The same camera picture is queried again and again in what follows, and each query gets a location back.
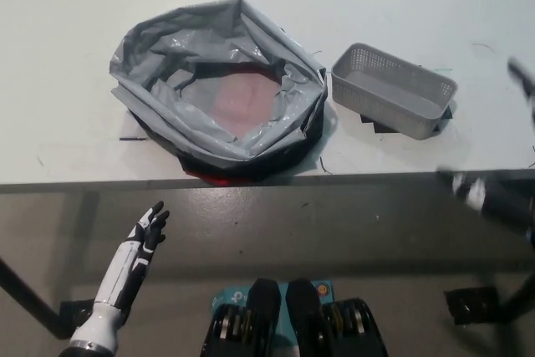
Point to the grey and black plastic bag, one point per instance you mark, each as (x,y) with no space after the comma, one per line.
(175,47)

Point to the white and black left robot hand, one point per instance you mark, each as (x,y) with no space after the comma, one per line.
(121,273)

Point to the teal cardboard box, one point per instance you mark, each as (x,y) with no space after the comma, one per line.
(230,296)

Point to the black tape patch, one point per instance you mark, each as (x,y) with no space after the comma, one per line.
(376,126)

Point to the grey perforated rectangular container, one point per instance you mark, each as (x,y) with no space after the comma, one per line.
(388,89)

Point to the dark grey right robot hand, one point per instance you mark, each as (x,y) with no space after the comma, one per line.
(470,193)

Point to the black metal table leg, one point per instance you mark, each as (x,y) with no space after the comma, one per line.
(520,298)
(29,294)

